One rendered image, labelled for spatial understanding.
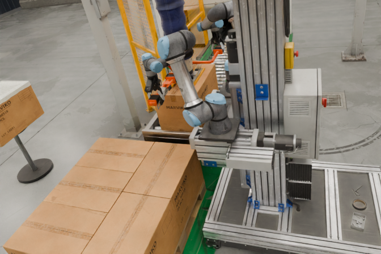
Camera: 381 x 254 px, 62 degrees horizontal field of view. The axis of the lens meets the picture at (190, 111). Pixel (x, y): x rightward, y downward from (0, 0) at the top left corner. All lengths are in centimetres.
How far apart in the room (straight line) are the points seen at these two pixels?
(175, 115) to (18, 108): 166
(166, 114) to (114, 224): 103
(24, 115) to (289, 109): 269
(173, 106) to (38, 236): 137
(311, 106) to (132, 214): 135
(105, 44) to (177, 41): 188
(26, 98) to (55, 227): 163
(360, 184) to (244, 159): 122
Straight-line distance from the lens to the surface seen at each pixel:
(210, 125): 195
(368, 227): 258
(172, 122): 282
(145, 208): 231
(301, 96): 189
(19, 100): 365
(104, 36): 354
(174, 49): 175
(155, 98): 233
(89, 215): 244
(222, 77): 375
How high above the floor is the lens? 219
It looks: 31 degrees down
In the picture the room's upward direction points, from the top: 12 degrees counter-clockwise
